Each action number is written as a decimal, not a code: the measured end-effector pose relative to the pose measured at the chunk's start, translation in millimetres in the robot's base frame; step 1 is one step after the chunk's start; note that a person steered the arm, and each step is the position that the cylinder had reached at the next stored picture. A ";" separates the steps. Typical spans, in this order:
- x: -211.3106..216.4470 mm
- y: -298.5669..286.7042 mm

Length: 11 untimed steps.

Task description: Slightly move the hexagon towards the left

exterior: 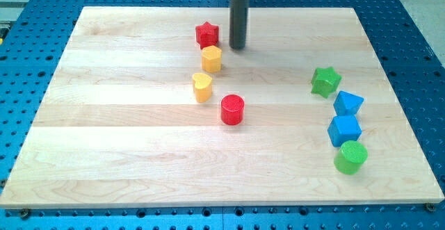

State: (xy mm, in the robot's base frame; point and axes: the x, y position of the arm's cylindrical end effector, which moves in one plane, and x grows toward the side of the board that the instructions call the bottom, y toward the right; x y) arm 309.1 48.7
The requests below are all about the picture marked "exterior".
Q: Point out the red cylinder block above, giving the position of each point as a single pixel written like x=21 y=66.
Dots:
x=232 y=109

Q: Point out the blue cube block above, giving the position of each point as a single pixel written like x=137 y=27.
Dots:
x=343 y=128

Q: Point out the yellow hexagon block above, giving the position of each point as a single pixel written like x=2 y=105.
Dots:
x=211 y=59

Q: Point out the red star block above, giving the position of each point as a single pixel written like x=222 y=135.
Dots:
x=207 y=35

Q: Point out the light wooden board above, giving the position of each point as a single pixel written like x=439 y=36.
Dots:
x=119 y=125

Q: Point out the blue triangle block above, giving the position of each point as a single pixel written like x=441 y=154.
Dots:
x=347 y=103

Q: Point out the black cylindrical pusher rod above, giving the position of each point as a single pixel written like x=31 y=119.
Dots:
x=238 y=21

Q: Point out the green star block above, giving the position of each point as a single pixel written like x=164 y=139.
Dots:
x=325 y=81

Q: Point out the yellow heart block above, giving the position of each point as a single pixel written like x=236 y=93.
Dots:
x=202 y=87

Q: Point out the green cylinder block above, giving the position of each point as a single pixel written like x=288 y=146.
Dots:
x=350 y=157

